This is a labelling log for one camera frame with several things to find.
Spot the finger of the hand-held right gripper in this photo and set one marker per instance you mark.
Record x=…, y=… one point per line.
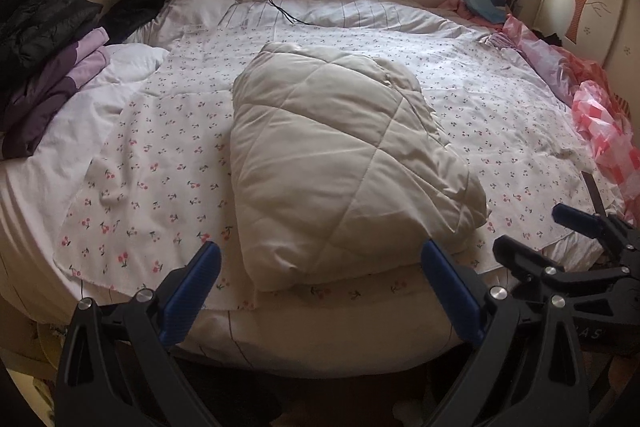
x=517, y=257
x=580, y=219

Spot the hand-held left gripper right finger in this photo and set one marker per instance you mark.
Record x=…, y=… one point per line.
x=450, y=292

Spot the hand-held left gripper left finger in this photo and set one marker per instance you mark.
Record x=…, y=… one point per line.
x=192, y=292

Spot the cream quilted jacket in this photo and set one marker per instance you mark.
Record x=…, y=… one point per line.
x=325, y=147

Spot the purple folded clothes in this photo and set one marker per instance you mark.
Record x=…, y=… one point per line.
x=55, y=77

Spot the pink checked cloth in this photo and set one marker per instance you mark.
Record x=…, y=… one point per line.
x=605, y=127

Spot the cherry print blanket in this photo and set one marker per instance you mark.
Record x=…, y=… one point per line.
x=165, y=147

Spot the pink ruffled pillow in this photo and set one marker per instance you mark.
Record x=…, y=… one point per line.
x=540, y=52

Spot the bed with white sheet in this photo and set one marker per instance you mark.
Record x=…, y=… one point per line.
x=35, y=207

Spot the white striped quilt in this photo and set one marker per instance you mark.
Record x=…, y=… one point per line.
x=360, y=12

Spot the black puffer jacket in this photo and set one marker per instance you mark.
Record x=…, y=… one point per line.
x=45, y=22

